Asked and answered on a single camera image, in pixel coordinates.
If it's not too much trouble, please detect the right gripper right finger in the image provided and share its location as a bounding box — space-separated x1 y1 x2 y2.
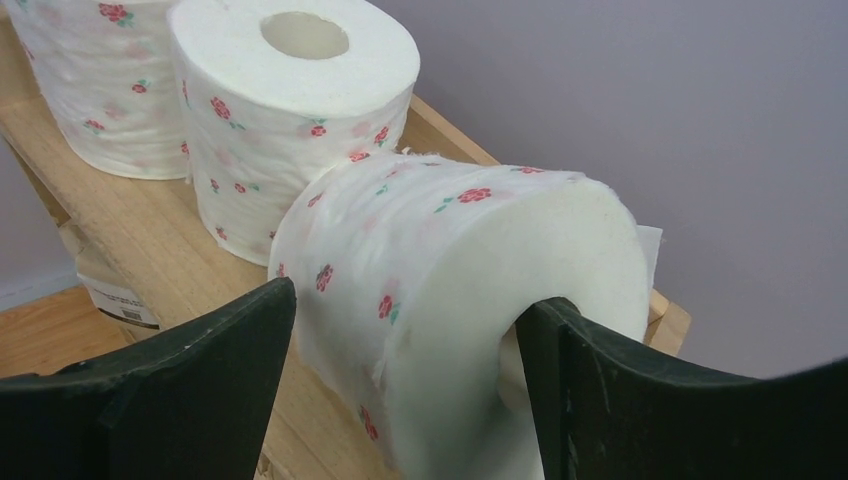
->
516 297 847 479

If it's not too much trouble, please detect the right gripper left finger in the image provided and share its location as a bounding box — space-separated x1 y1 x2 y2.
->
1 278 296 479

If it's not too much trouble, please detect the white toilet paper roll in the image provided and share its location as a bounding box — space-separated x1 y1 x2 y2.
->
268 154 662 479

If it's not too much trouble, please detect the patterned paper roll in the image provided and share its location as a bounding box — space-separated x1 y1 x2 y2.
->
167 0 421 266
4 0 188 180

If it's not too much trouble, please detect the brown roll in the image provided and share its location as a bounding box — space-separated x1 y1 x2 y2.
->
59 221 160 342

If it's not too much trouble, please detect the wooden shelf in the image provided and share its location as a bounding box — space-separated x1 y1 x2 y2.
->
0 13 694 480

